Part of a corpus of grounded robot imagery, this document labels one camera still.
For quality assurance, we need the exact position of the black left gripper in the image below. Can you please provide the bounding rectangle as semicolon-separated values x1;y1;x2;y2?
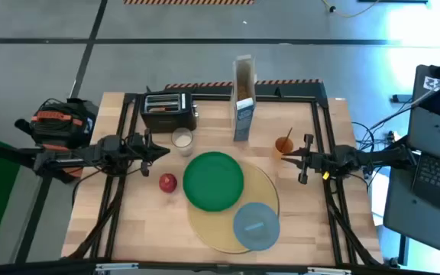
127;128;171;178

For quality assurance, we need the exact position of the green plate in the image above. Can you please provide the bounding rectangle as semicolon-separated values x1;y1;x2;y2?
183;151;244;213

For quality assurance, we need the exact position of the blue frosted flakes cereal box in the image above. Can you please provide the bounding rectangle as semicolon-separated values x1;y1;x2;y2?
230;54;257;142

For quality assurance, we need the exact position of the small black floor box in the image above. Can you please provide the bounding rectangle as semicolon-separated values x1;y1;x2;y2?
391;93;413;104

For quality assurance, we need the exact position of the long hazard tape strip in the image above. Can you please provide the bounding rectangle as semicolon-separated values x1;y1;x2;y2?
123;0;256;6

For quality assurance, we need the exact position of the black two-slot toaster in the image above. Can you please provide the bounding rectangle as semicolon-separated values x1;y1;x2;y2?
139;90;199;134

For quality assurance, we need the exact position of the open grey laptop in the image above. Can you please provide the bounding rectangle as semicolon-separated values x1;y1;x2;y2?
406;72;440;219

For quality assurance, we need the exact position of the black cable bundle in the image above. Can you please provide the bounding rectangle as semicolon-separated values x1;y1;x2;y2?
351;97;416;192

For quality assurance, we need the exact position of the thin wooden stick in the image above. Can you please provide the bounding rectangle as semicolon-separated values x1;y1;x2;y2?
283;126;294;149

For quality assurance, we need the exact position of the orange cup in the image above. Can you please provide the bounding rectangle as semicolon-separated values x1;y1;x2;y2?
273;136;295;160

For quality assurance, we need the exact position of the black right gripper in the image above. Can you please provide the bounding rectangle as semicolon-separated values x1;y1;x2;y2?
281;133;335;186

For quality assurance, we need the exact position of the hazard striped black ramp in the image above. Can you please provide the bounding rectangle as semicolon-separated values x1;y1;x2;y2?
164;78;328;108

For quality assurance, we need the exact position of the paper marker tag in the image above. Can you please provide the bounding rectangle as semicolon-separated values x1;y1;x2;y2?
422;76;440;92

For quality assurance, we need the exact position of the yellow floor cable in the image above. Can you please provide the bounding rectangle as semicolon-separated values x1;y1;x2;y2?
321;0;381;19

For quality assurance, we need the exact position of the clear glass of milk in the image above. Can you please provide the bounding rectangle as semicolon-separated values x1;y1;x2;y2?
170;127;195;157

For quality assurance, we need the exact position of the black aluminium table frame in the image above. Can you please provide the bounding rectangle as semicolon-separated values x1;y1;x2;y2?
66;91;382;267

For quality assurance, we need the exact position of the laptop on stand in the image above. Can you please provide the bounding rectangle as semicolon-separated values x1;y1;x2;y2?
382;63;440;261

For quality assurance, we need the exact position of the blue bowl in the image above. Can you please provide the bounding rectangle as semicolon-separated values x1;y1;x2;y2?
232;202;281;252

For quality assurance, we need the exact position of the red apple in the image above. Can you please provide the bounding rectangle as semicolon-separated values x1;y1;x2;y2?
158;173;179;194

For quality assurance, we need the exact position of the yellow round woven placemat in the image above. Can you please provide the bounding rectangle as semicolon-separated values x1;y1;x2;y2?
187;159;280;255

